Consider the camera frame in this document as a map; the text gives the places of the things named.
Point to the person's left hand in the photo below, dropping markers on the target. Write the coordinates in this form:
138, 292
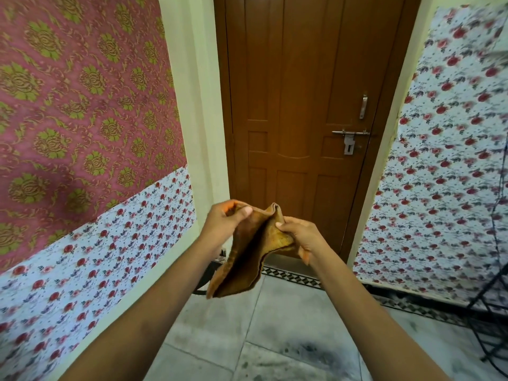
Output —
219, 223

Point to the person's right hand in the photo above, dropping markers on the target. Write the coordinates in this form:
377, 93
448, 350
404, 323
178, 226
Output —
303, 236

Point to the person's right thumb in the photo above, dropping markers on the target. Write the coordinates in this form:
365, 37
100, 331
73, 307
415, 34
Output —
286, 223

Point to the person's left thumb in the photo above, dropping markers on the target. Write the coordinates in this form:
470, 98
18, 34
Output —
240, 214

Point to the brown cleaning cloth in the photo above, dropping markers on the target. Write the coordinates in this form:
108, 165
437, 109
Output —
254, 253

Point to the person's right forearm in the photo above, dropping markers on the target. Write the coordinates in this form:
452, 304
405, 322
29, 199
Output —
373, 321

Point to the person's left forearm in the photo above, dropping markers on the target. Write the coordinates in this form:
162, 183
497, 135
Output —
147, 313

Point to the silver door latch bolt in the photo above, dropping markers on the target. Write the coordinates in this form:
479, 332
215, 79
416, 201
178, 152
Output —
350, 138

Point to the brown wooden door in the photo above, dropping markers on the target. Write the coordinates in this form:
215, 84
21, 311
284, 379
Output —
305, 115

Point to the black metal stand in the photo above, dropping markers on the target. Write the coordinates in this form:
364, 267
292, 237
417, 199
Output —
490, 281

